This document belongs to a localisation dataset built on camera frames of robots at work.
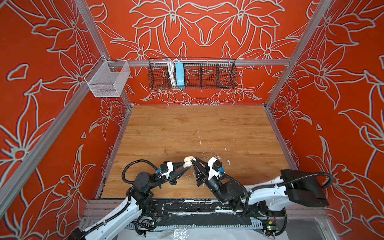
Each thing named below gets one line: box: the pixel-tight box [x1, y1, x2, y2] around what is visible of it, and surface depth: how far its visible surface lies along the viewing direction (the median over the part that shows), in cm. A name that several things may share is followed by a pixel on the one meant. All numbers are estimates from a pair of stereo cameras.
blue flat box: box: [175, 62, 185, 86], surface depth 91 cm
